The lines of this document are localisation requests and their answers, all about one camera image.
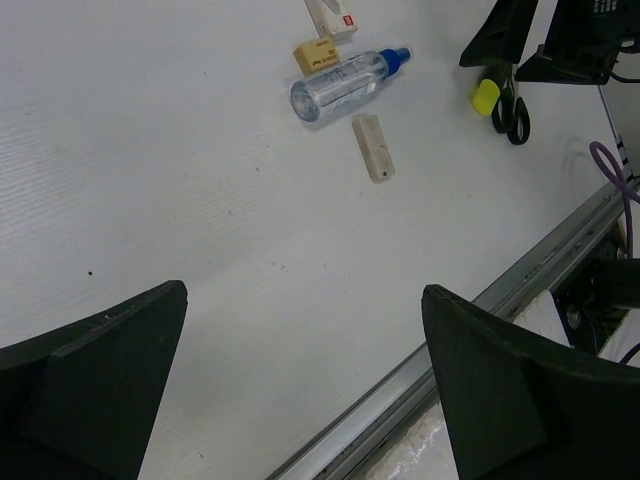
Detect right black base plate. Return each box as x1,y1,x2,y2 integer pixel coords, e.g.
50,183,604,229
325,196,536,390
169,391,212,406
551,235,639,354

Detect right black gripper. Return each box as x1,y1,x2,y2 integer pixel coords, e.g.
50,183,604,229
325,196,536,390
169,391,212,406
459,0,639,84

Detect clear glue bottle blue cap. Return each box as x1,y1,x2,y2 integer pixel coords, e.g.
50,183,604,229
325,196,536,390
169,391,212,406
289,47,412,123

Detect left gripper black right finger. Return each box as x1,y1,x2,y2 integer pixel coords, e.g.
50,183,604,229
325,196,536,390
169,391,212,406
422,285,639,479

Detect yellow cap black highlighter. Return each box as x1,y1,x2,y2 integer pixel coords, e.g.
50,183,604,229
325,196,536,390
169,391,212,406
471,78,501,116

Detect aluminium rail front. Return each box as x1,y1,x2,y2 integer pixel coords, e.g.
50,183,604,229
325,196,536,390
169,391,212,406
275,185,639,479

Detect small yellow eraser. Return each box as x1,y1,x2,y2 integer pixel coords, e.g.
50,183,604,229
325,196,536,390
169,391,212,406
293,37,340,77

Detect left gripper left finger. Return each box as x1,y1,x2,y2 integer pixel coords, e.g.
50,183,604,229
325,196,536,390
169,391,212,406
1,280,188,479

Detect beige eraser stick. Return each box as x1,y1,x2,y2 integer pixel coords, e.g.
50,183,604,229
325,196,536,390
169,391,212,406
352,114,396,183

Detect black handled scissors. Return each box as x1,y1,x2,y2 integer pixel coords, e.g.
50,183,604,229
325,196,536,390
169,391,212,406
491,64,531,146

